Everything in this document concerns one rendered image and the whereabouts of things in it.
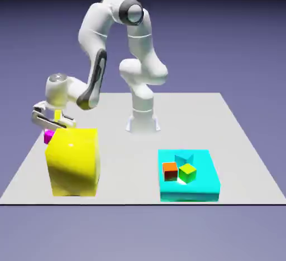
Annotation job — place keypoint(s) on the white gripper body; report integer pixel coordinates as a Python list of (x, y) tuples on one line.
[(48, 121)]

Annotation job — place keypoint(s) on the small magenta cube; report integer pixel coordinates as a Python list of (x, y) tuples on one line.
[(48, 136)]

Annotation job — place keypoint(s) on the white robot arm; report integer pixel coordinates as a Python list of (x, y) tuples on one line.
[(138, 42)]

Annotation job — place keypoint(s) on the small orange cube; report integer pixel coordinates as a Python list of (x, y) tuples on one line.
[(170, 170)]

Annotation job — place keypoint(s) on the small cyan cube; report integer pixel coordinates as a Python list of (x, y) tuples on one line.
[(183, 159)]

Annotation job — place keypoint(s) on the small green cube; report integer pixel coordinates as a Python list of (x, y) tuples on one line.
[(187, 172)]

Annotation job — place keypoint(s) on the large yellow box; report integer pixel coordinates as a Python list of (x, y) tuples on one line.
[(73, 162)]

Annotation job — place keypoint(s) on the large cyan box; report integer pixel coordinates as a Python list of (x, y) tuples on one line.
[(201, 187)]

